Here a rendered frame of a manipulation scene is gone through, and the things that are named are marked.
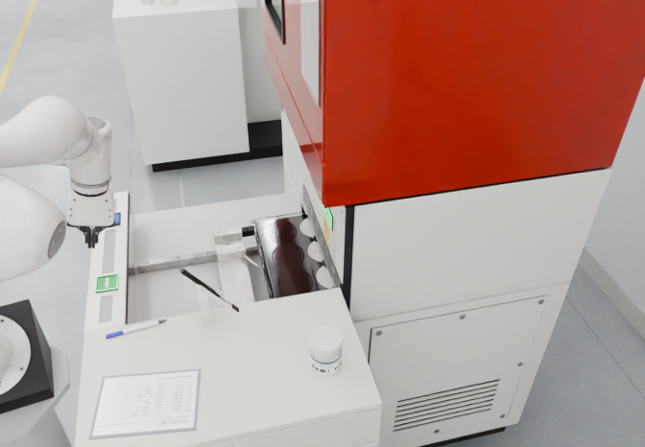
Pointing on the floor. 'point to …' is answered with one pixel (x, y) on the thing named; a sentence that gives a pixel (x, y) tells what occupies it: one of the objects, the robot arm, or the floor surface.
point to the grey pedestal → (39, 414)
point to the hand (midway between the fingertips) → (91, 238)
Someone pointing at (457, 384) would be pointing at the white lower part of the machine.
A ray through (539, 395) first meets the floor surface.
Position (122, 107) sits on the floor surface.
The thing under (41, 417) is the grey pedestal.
